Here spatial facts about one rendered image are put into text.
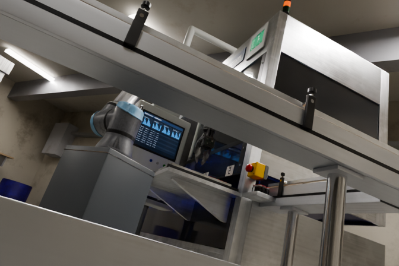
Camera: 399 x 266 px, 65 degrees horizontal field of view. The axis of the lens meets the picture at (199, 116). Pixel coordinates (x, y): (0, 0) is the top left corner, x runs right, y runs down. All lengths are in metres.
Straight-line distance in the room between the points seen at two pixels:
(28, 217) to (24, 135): 8.15
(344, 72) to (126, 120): 1.60
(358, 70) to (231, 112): 1.87
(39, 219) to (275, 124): 0.51
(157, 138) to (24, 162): 6.47
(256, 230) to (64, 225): 1.20
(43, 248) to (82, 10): 0.44
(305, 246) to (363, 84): 1.20
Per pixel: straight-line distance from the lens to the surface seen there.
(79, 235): 0.60
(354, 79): 2.42
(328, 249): 0.88
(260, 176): 1.59
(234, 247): 1.61
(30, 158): 8.85
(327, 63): 2.29
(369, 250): 2.18
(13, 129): 8.63
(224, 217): 1.69
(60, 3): 0.70
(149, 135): 2.55
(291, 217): 1.53
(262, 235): 1.69
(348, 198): 1.26
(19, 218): 0.60
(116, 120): 1.25
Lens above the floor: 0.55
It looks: 23 degrees up
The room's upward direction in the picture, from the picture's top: 16 degrees clockwise
